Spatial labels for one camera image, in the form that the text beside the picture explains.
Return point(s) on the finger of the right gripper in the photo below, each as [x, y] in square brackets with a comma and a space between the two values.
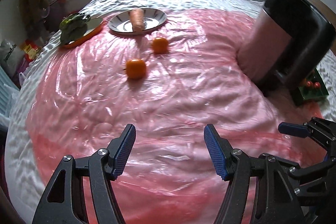
[297, 130]
[300, 176]

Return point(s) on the carrot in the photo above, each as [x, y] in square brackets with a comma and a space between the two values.
[137, 20]

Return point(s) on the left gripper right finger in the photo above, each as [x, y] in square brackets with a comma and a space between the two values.
[275, 200]

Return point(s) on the pink plastic sheet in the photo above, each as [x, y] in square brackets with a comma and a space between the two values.
[85, 99]

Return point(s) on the grey drawstring bag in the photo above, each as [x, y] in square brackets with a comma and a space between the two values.
[11, 56]

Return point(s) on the yellow snack box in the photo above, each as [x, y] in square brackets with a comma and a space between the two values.
[31, 50]

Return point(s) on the green leafy vegetable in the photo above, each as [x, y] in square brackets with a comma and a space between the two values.
[73, 27]

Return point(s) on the white striped plate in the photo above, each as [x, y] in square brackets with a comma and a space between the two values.
[153, 19]

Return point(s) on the smooth orange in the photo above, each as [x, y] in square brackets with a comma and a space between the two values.
[160, 45]
[135, 69]

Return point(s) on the light blue suitcase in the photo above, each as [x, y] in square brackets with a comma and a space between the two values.
[9, 95]

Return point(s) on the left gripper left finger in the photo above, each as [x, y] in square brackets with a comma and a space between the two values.
[63, 199]

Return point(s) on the orange plate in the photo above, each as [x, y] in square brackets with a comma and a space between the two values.
[94, 27]

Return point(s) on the red apple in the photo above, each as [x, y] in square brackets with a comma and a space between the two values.
[317, 85]
[309, 84]

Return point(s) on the green tray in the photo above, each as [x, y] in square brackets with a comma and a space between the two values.
[302, 94]

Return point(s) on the white bed sheet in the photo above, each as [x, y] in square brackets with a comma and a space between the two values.
[22, 176]

